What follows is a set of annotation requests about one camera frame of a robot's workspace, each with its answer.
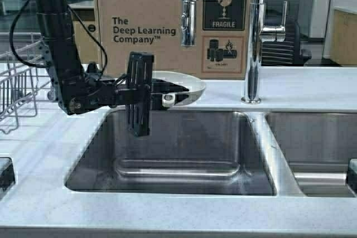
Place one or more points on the black office chair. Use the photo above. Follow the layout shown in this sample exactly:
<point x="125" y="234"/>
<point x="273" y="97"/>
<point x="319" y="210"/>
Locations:
<point x="289" y="52"/>

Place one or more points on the stainless steel left sink basin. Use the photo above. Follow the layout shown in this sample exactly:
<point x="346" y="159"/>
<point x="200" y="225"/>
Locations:
<point x="187" y="152"/>

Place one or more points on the cardboard shipping box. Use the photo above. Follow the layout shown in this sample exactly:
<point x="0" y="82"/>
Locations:
<point x="154" y="26"/>

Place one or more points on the stainless steel sink basin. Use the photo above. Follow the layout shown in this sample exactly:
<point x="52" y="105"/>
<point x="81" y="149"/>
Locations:
<point x="318" y="148"/>
<point x="187" y="152"/>

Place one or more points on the white frying pan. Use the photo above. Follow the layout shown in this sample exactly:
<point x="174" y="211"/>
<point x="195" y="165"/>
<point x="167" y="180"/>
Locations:
<point x="195" y="85"/>

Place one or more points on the wire dish rack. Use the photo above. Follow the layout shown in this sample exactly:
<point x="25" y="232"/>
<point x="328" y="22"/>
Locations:
<point x="21" y="89"/>

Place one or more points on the robot base right corner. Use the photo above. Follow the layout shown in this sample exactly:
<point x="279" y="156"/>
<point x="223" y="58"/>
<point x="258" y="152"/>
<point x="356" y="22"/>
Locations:
<point x="351" y="175"/>

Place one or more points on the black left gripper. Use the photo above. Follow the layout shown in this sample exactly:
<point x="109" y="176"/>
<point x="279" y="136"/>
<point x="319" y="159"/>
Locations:
<point x="137" y="97"/>

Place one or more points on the robot base left corner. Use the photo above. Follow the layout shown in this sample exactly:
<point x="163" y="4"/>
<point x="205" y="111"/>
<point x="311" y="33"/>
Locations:
<point x="7" y="175"/>

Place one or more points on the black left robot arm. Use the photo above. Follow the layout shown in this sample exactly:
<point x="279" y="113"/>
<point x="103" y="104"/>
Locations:
<point x="80" y="90"/>

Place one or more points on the chrome kitchen faucet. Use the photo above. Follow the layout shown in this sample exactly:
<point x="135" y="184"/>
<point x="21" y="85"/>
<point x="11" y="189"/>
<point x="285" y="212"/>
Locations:
<point x="258" y="34"/>

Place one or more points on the stainless steel right sink basin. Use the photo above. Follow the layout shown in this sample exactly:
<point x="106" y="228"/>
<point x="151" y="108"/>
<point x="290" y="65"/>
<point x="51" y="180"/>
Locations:
<point x="318" y="148"/>

